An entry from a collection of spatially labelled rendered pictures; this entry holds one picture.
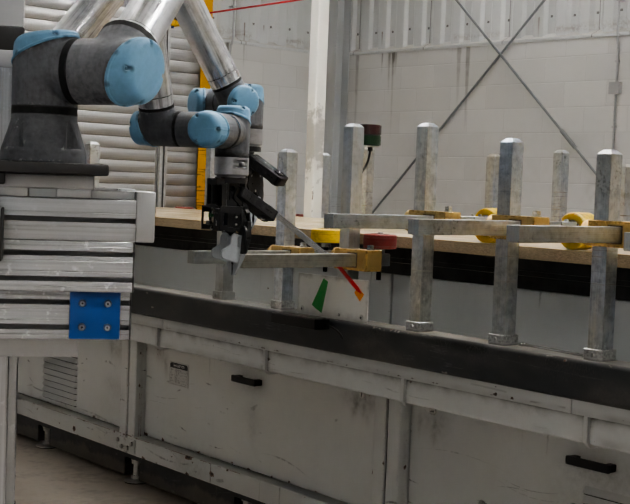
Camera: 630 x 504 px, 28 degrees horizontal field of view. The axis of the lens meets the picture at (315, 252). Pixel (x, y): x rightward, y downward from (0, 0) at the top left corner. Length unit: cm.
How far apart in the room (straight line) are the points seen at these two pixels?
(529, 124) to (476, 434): 875
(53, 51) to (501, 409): 118
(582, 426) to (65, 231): 107
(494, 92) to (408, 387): 920
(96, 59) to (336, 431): 156
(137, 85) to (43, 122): 18
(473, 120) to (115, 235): 999
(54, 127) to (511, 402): 110
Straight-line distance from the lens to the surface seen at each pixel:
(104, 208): 224
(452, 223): 244
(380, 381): 295
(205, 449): 395
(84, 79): 220
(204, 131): 259
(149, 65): 221
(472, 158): 1209
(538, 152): 1160
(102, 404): 447
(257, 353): 331
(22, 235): 224
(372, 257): 293
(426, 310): 281
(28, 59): 226
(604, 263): 246
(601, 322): 247
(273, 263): 279
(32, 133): 224
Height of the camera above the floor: 102
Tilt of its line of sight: 3 degrees down
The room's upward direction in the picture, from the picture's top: 2 degrees clockwise
